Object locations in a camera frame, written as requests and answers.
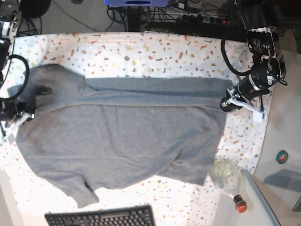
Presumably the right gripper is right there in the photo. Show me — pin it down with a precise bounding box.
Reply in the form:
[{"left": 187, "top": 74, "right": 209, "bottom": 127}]
[{"left": 0, "top": 101, "right": 35, "bottom": 139}]

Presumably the grey t-shirt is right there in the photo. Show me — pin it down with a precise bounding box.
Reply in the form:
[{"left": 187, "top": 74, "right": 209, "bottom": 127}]
[{"left": 16, "top": 65, "right": 232, "bottom": 208}]

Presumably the grey laptop corner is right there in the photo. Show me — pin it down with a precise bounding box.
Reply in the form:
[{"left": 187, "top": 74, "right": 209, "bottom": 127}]
[{"left": 293, "top": 197, "right": 301, "bottom": 212}]

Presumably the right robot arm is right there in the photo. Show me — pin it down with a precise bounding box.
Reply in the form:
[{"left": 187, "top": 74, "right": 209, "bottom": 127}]
[{"left": 0, "top": 10, "right": 35, "bottom": 142}]

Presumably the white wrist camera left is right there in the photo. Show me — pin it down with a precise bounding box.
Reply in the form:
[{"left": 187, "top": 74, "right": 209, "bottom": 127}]
[{"left": 253, "top": 110, "right": 268, "bottom": 123}]

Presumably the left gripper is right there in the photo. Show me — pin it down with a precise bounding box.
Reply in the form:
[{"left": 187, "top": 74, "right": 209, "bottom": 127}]
[{"left": 220, "top": 69, "right": 273, "bottom": 112}]

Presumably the terrazzo pattern tablecloth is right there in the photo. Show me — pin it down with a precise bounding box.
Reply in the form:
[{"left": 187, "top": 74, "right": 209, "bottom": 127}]
[{"left": 0, "top": 32, "right": 267, "bottom": 226}]

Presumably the clear bottle with red cap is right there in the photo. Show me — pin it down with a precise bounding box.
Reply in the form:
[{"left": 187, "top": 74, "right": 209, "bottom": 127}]
[{"left": 209, "top": 158, "right": 247, "bottom": 213}]

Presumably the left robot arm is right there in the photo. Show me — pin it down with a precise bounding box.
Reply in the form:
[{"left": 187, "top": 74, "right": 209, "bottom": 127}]
[{"left": 220, "top": 0, "right": 287, "bottom": 113}]

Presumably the green tape roll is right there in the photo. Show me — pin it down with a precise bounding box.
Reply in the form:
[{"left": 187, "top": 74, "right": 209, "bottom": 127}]
[{"left": 276, "top": 150, "right": 288, "bottom": 164}]

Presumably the black computer keyboard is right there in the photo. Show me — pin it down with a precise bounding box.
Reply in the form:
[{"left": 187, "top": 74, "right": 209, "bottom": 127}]
[{"left": 44, "top": 205, "right": 156, "bottom": 226}]

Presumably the blue box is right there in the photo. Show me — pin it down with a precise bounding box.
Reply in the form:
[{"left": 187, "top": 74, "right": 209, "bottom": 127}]
[{"left": 104, "top": 0, "right": 177, "bottom": 7}]

